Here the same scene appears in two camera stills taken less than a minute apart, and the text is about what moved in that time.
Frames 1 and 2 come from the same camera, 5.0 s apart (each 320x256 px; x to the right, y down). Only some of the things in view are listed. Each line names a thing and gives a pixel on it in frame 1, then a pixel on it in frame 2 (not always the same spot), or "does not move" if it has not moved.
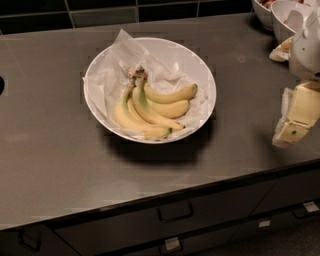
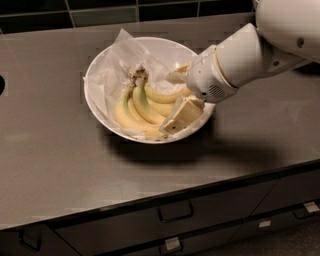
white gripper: x=306 y=53 → x=207 y=77
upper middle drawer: x=121 y=229 does not move
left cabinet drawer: x=40 y=240 does not move
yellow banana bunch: x=143 y=112 does not move
